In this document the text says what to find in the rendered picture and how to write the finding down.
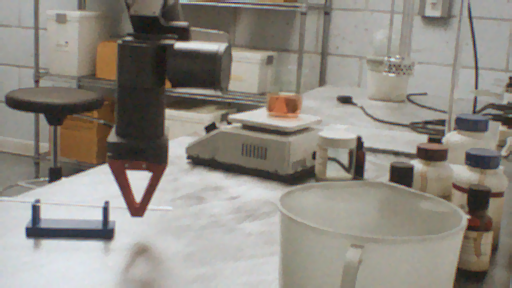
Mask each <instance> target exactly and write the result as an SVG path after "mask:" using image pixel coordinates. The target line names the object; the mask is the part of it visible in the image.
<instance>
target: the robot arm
mask: <svg viewBox="0 0 512 288"><path fill-rule="evenodd" d="M121 1H122V2H123V6H124V8H125V9H126V11H127V14H128V16H129V18H130V21H131V26H132V29H133V32H130V33H127V36H126V38H125V39H123V40H119V41H117V49H116V84H117V85H118V87H116V93H115V126H114V128H113V129H112V131H111V135H110V136H109V138H108V140H107V164H108V167H109V168H110V170H111V173H112V175H113V177H114V179H115V182H116V184H117V185H118V188H119V191H120V192H121V194H122V196H123V200H124V202H125V203H126V206H127V210H128V211H129V213H130V215H131V217H133V218H142V217H143V216H144V215H145V213H146V209H147V207H148V206H149V204H150V201H151V200H152V197H153V196H154V192H155V191H156V189H157V188H158V184H159V183H160V181H161V180H162V176H163V175H164V173H165V172H166V168H167V166H168V160H169V140H170V139H168V136H169V127H167V126H165V120H166V95H165V92H166V88H165V87H166V77H167V80H168V81H169V82H170V86H171V88H172V90H173V91H174V92H190V93H198V94H207V95H216V96H226V93H227V91H228V88H229V85H230V76H231V66H232V62H233V55H232V49H231V44H230V36H229V35H228V34H227V33H226V32H216V31H210V30H205V29H199V28H190V24H189V23H184V20H183V17H182V10H181V6H180V3H179V0H121ZM128 149H129V150H128ZM126 171H144V172H149V173H152V174H151V176H150V180H149V181H148V184H147V185H146V189H145V191H144V192H143V195H142V198H141V200H140V201H136V200H135V198H134V193H133V191H132V188H131V186H130V181H129V178H128V176H127V173H126Z"/></svg>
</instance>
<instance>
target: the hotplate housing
mask: <svg viewBox="0 0 512 288"><path fill-rule="evenodd" d="M324 131H325V130H323V128H318V127H313V126H310V127H307V128H302V129H299V130H296V131H293V132H284V131H279V130H274V129H270V128H260V127H255V126H250V125H246V124H234V125H230V126H226V127H222V128H218V129H217V130H215V131H214V132H210V133H209V134H207V135H206V136H202V137H200V138H198V139H197V140H194V141H192V142H190V143H189V144H187V147H186V152H185V153H186V155H187V156H186V160H191V161H195V162H198V163H203V164H210V165H214V166H218V167H222V168H230V169H234V170H238V171H242V172H249V173H253V174H257V175H261V176H268V177H272V178H276V179H278V180H290V179H291V178H294V177H295V176H300V175H302V174H304V173H306V172H310V171H312V170H314V169H315V164H316V154H317V144H318V133H319V132H324Z"/></svg>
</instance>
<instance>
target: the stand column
mask: <svg viewBox="0 0 512 288"><path fill-rule="evenodd" d="M467 5H468V0H460V4H459V17H458V25H457V32H456V45H455V53H454V60H453V67H452V80H451V88H450V95H449V101H448V116H447V123H446V129H445V136H446V135H447V134H448V133H450V132H453V128H454V121H455V115H456V101H457V94H458V87H459V80H460V67H461V60H462V53H463V46H464V33H465V25H466V18H467Z"/></svg>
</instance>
